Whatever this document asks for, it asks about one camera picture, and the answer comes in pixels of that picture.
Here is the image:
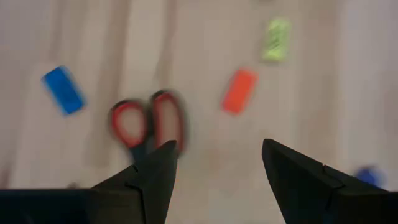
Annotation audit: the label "blue crayon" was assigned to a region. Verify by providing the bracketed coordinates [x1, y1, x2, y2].
[355, 166, 386, 188]

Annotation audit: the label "light blue eraser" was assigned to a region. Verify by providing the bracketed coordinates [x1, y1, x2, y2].
[40, 64, 87, 116]

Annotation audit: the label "yellow eraser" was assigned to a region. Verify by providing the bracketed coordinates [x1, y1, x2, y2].
[260, 17, 292, 64]

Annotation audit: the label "orange eraser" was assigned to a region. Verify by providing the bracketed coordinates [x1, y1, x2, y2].
[220, 68, 259, 116]

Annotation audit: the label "black and red scissors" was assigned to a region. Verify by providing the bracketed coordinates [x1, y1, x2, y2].
[108, 89, 189, 166]

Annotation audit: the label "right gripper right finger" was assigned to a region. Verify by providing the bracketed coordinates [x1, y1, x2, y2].
[262, 139, 398, 224]

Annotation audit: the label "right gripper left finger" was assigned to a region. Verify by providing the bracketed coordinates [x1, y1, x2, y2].
[0, 139, 179, 224]

